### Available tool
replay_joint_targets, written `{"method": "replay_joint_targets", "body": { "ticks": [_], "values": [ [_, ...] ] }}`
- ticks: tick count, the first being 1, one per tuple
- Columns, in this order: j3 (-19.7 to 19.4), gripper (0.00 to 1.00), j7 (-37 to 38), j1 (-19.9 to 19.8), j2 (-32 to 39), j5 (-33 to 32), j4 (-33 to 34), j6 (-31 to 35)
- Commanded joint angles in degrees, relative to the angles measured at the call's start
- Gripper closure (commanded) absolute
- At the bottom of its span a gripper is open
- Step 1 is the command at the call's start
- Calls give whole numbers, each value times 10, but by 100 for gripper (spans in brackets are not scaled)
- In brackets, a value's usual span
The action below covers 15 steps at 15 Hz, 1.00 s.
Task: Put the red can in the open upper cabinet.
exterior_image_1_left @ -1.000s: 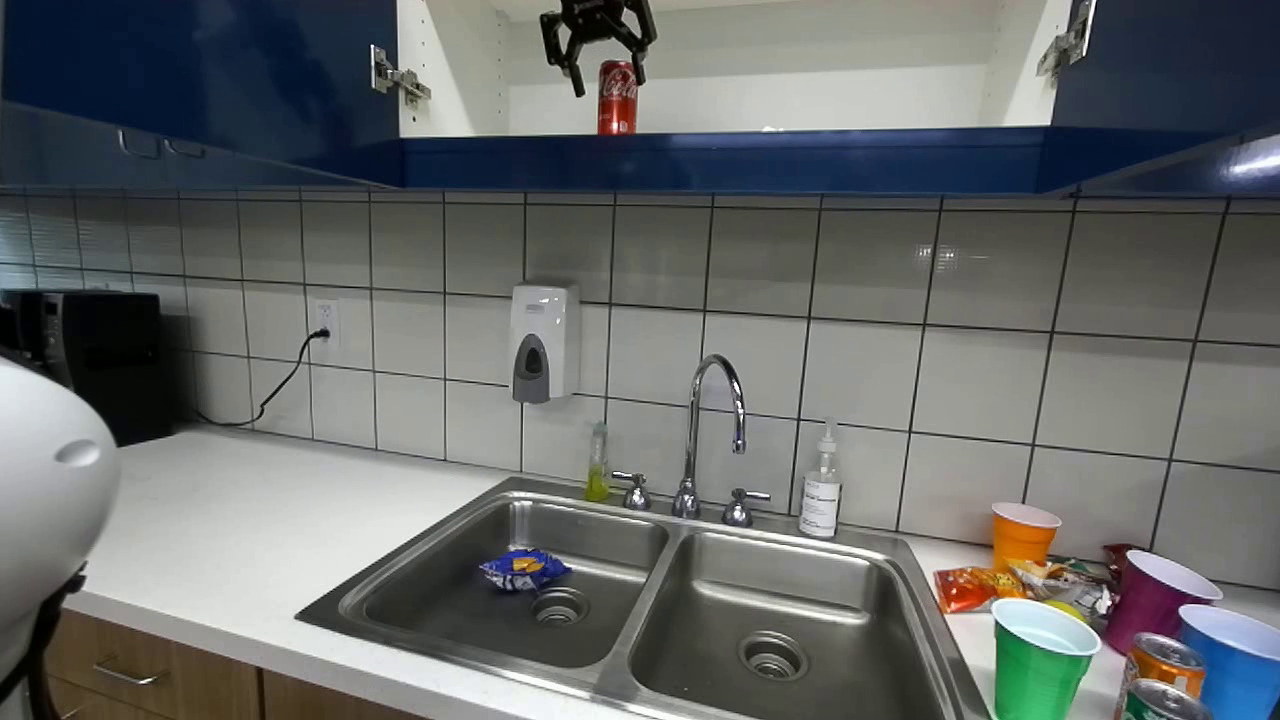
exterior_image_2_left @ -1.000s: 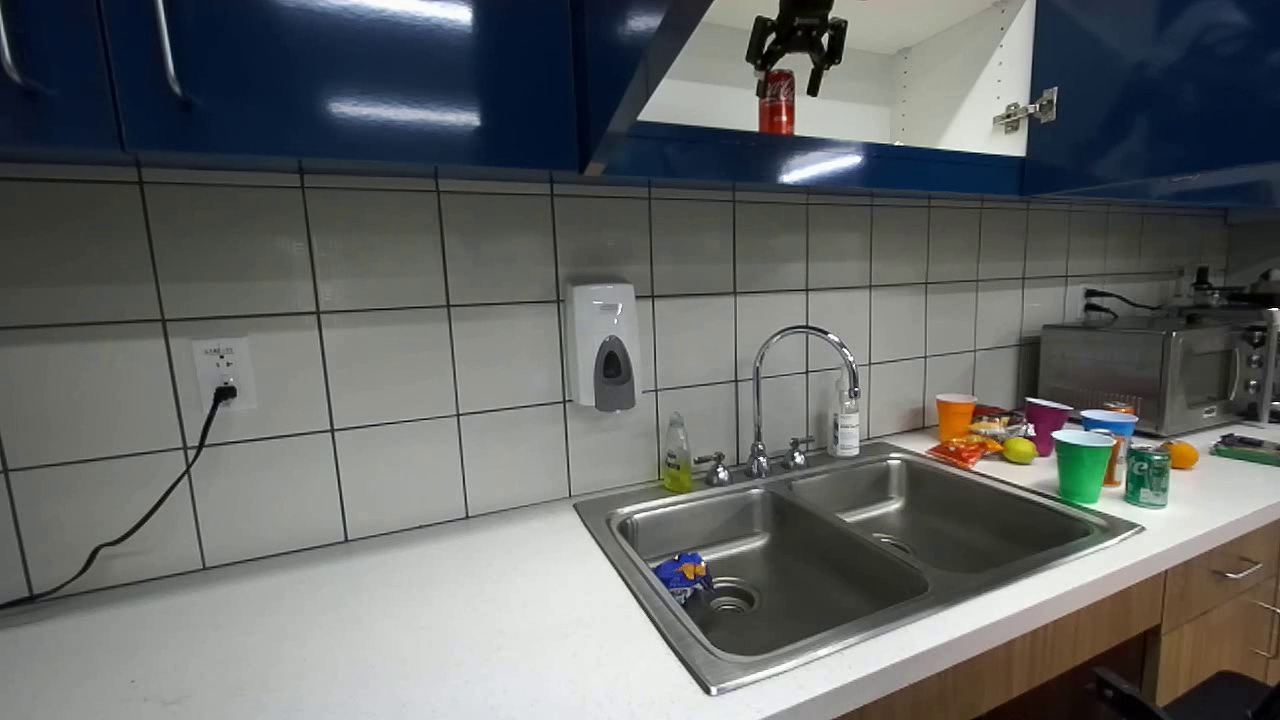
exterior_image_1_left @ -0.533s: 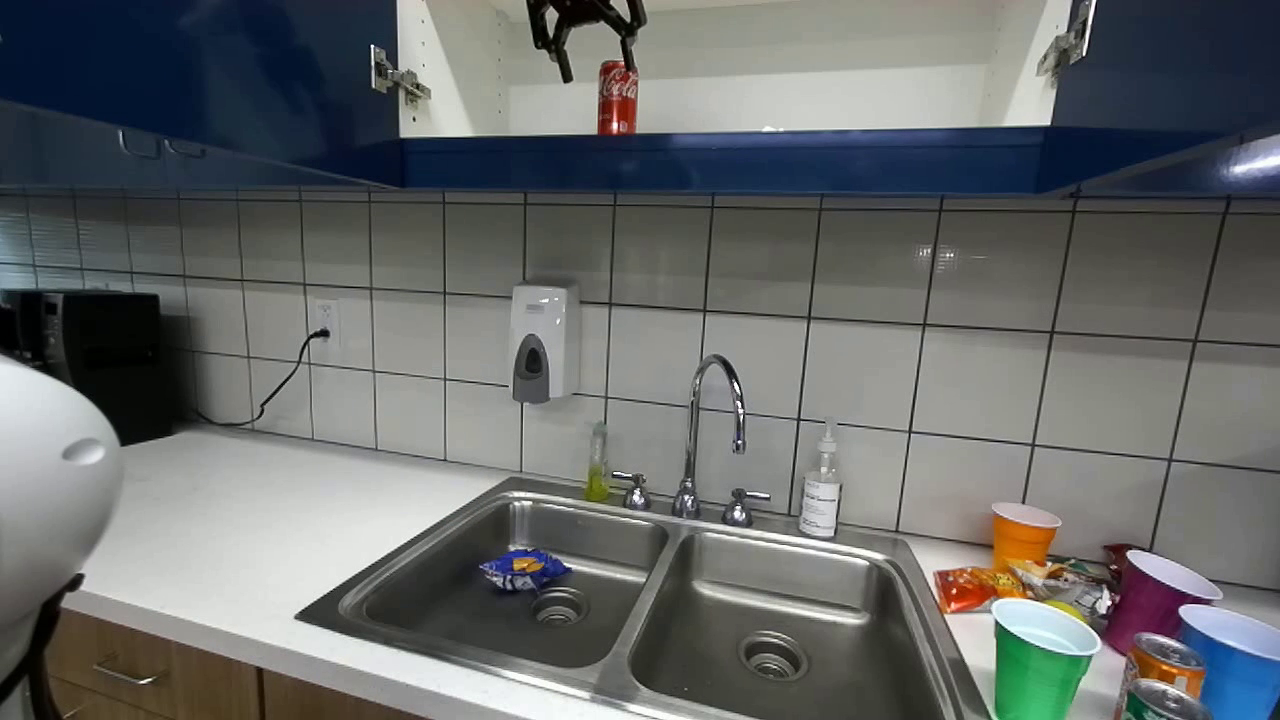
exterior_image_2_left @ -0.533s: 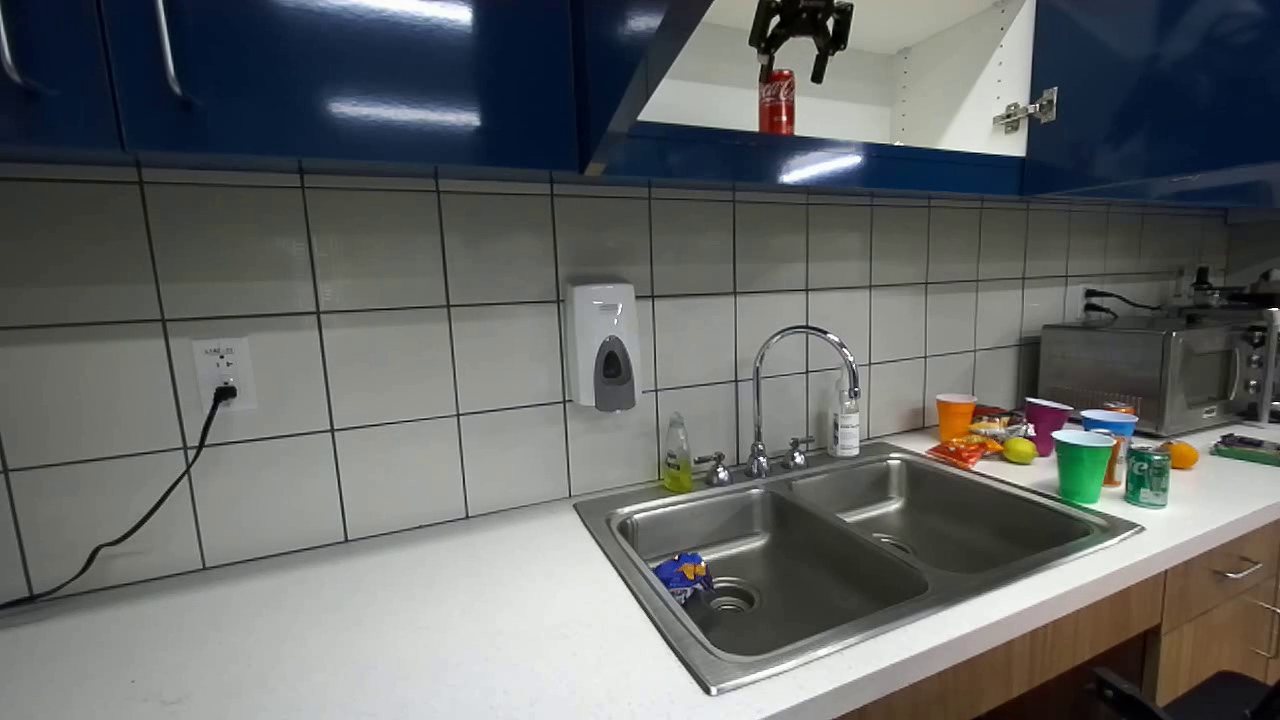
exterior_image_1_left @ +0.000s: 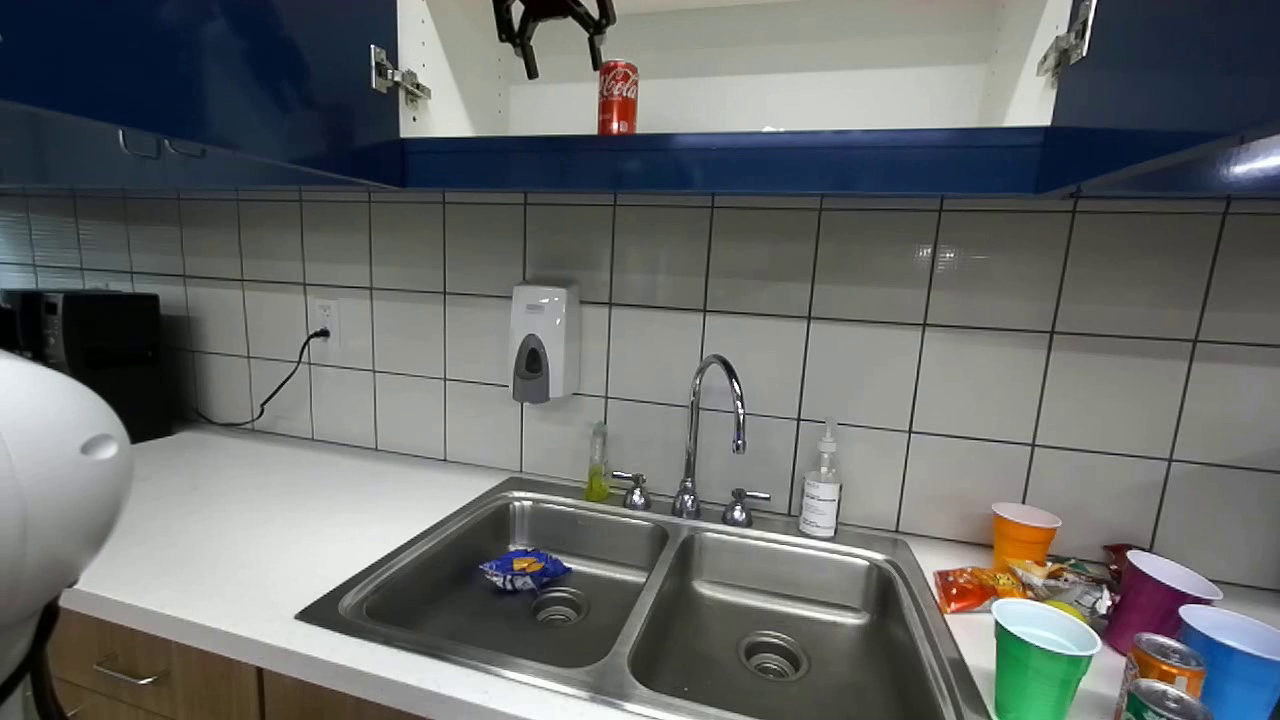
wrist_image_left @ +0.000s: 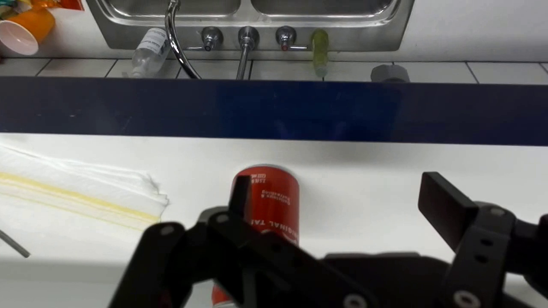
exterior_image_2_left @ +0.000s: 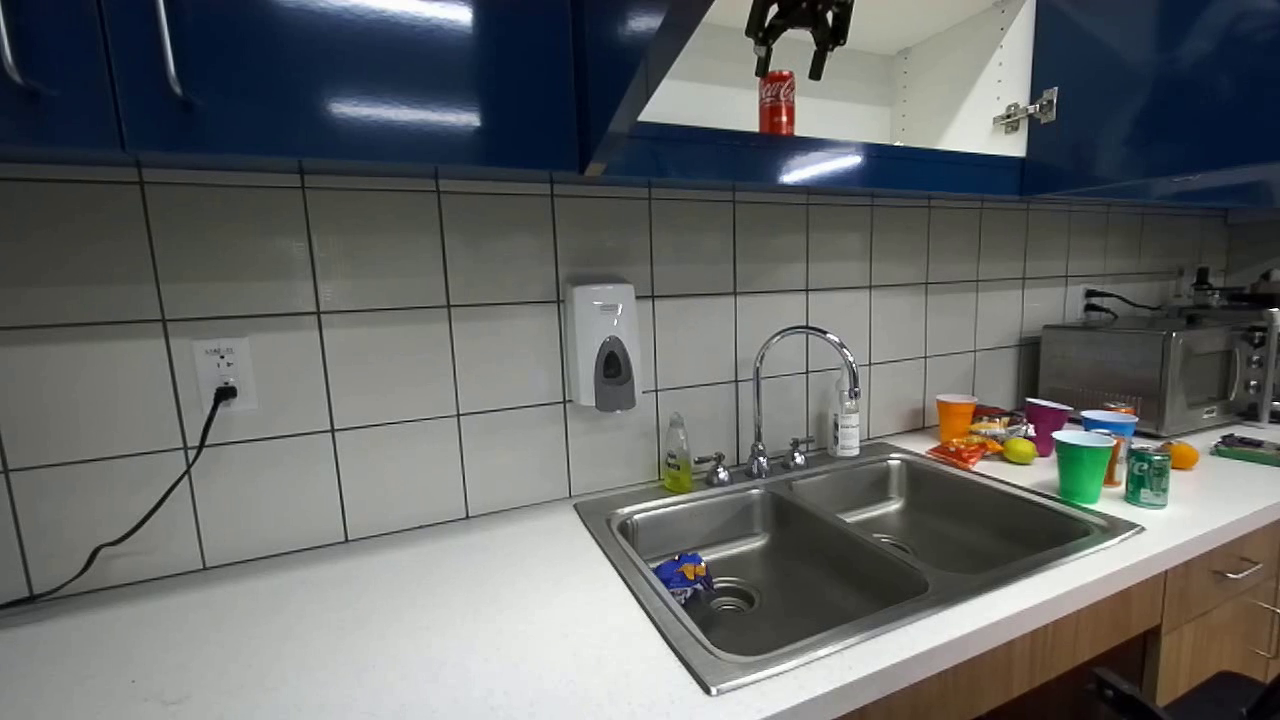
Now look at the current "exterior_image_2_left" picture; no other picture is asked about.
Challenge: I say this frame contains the chrome gooseneck faucet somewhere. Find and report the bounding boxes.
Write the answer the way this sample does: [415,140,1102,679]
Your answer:
[744,319,869,482]

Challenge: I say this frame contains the red cola can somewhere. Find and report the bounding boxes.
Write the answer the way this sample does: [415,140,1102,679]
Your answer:
[756,67,798,140]

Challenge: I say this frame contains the blue plastic cup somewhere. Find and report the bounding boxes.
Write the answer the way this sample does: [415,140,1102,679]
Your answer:
[1074,403,1140,489]

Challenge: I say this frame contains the white wall soap dispenser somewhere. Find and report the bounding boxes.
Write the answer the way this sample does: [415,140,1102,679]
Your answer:
[560,278,645,415]

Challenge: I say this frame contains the wooden drawer fronts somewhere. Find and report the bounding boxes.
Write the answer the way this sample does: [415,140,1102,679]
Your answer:
[1150,515,1280,711]

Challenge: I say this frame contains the green dish soap bottle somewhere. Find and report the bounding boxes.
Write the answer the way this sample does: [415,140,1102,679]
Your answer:
[655,414,700,500]

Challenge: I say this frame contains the stainless steel double sink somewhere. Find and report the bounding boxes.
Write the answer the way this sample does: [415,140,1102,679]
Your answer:
[573,439,1147,702]

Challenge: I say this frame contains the orange plastic cup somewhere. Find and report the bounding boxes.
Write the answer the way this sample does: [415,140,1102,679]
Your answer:
[931,392,980,449]

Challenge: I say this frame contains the white wall outlet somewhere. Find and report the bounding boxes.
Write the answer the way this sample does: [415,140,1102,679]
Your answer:
[193,338,257,415]

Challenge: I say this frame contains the black power cord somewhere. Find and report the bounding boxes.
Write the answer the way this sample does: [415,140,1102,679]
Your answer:
[0,381,241,617]

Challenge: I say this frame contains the metal cabinet hinge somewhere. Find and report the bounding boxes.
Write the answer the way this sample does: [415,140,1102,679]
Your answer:
[990,84,1063,138]

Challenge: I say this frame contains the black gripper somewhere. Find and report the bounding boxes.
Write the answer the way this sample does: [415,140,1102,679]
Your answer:
[739,0,861,84]

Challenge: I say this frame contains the open white cabinet interior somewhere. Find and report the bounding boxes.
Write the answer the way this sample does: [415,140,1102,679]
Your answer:
[637,0,1040,161]

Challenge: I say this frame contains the sink drain strainer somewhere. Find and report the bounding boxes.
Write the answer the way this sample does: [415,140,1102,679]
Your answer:
[692,571,765,623]

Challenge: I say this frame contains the clear pump sanitizer bottle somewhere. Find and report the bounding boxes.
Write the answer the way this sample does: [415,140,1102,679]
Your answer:
[827,371,869,460]

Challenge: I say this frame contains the orange chip bag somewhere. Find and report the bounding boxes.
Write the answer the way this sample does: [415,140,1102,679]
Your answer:
[931,428,1001,472]

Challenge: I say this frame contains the green soda can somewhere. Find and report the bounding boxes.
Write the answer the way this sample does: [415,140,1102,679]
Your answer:
[1118,438,1174,512]

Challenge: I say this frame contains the purple plastic cup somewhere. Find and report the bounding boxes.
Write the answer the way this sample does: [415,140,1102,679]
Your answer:
[1018,392,1074,460]

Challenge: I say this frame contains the green plastic cup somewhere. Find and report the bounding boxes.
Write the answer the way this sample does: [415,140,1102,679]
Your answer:
[1047,428,1118,510]

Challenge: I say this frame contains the blue cabinet door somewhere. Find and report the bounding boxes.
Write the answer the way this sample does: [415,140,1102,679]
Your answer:
[573,0,717,181]

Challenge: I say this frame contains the blue snack bag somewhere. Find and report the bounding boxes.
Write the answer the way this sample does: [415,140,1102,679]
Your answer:
[651,548,711,602]

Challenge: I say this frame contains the silver microwave oven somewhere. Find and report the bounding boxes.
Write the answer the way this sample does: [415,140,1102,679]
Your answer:
[1035,310,1280,439]

